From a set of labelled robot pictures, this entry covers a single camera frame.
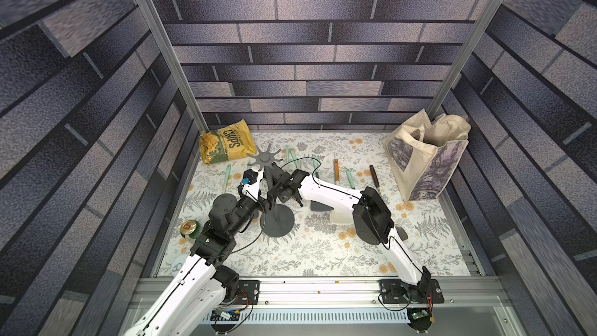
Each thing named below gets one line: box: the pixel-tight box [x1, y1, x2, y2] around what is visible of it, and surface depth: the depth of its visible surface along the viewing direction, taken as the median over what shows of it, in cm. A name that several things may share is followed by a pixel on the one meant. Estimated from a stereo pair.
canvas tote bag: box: [382, 108, 472, 201], surface depth 90 cm
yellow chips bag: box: [199, 119, 258, 165], surface depth 107 cm
